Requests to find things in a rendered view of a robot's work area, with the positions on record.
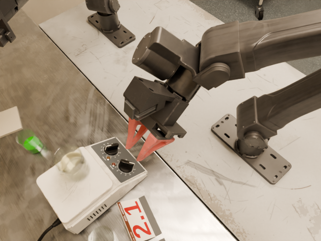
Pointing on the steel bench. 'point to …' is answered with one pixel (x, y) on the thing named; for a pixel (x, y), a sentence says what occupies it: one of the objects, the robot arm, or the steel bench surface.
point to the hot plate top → (74, 189)
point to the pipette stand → (10, 122)
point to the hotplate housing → (120, 190)
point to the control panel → (123, 153)
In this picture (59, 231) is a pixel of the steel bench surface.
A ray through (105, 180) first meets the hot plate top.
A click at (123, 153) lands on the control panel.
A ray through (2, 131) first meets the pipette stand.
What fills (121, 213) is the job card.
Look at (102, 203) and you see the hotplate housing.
